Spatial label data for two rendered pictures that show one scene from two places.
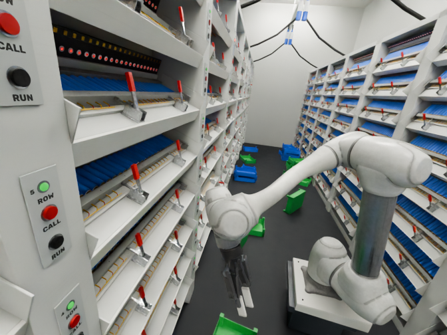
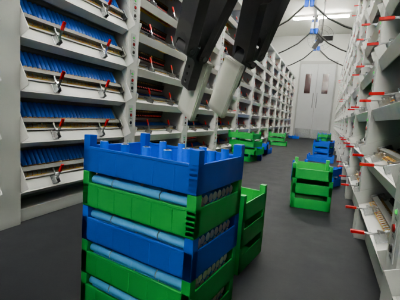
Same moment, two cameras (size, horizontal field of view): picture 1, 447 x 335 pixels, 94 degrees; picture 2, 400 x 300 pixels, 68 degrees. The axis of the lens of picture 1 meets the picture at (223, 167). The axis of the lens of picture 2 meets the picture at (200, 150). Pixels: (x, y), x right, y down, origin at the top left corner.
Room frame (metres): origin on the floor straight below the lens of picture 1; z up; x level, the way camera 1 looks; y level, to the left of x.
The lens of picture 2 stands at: (0.87, -0.03, 0.46)
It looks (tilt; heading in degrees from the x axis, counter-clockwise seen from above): 7 degrees down; 196
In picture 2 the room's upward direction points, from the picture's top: 4 degrees clockwise
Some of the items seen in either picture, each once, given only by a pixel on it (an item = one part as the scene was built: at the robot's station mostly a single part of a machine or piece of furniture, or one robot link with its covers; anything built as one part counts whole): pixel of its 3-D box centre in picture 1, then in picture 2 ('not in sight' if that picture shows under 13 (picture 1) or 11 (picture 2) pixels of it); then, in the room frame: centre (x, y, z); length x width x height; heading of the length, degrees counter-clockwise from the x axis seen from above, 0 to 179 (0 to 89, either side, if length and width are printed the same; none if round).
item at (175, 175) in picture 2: not in sight; (164, 157); (0.25, -0.28, 0.36); 0.30 x 0.20 x 0.08; 75
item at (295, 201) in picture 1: (294, 201); not in sight; (2.08, -0.83, 0.10); 0.30 x 0.08 x 0.20; 137
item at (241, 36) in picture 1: (225, 121); not in sight; (2.30, 0.03, 0.86); 0.20 x 0.09 x 1.73; 82
